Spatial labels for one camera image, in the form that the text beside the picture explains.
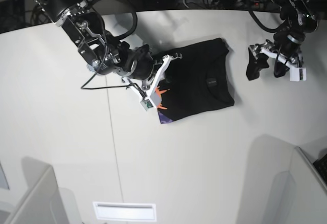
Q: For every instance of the white partition panel left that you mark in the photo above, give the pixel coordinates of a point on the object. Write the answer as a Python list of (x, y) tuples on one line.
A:
[(43, 201)]

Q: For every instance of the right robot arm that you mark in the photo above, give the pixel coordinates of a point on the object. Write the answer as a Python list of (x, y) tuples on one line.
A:
[(103, 52)]

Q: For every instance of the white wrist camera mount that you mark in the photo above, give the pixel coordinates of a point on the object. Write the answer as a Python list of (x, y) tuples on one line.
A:
[(297, 72), (146, 89)]

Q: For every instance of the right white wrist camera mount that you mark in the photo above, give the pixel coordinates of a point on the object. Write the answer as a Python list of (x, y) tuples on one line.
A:
[(146, 89)]

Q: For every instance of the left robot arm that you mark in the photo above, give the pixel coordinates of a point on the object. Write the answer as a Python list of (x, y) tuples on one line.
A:
[(298, 20)]

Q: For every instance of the black keyboard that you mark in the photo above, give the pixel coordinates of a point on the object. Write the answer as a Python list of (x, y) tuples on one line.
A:
[(321, 167)]

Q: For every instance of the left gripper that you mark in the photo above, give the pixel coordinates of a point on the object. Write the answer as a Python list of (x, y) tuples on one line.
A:
[(288, 42)]

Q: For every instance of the white table slot plate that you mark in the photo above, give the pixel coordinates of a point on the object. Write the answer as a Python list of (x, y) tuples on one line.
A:
[(125, 212)]

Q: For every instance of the white partition panel right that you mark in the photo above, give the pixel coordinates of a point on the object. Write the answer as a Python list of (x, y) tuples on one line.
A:
[(298, 195)]

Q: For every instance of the black T-shirt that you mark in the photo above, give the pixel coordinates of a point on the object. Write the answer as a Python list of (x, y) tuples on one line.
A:
[(199, 82)]

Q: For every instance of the power strip with red light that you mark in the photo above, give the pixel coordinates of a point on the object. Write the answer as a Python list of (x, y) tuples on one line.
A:
[(229, 4)]

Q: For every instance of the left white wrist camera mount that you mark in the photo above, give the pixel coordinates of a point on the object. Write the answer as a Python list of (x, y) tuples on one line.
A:
[(297, 72)]

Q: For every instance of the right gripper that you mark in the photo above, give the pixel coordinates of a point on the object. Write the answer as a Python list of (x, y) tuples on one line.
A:
[(139, 64)]

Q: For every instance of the white partition panel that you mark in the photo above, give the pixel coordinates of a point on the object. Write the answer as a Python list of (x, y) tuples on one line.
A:
[(43, 201), (298, 195)]

